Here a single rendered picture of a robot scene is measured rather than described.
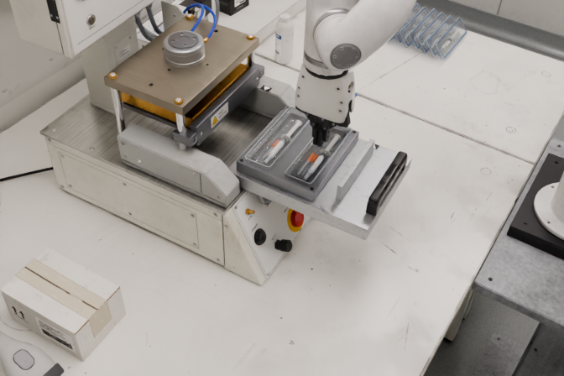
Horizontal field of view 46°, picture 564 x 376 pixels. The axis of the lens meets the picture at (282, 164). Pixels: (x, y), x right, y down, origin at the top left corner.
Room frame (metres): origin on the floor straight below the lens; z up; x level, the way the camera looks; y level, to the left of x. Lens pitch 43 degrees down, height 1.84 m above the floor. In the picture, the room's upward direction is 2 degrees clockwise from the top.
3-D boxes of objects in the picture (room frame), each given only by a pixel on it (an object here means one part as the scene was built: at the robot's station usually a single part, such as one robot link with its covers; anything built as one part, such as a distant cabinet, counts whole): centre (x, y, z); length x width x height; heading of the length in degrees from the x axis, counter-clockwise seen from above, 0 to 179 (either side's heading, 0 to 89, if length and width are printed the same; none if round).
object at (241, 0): (1.83, 0.17, 0.83); 0.09 x 0.06 x 0.07; 144
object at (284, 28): (1.62, 0.01, 0.82); 0.05 x 0.05 x 0.14
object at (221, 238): (1.09, 0.18, 0.84); 0.53 x 0.37 x 0.17; 63
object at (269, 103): (1.17, 0.07, 0.96); 0.26 x 0.05 x 0.07; 63
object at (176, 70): (1.11, 0.22, 1.08); 0.31 x 0.24 x 0.13; 153
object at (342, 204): (0.94, -0.07, 0.97); 0.30 x 0.22 x 0.08; 63
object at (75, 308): (0.72, 0.40, 0.80); 0.19 x 0.13 x 0.09; 59
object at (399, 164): (0.88, -0.20, 0.99); 0.15 x 0.02 x 0.04; 153
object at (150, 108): (1.09, 0.19, 1.07); 0.22 x 0.17 x 0.10; 153
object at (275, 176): (0.96, -0.03, 0.98); 0.20 x 0.17 x 0.03; 153
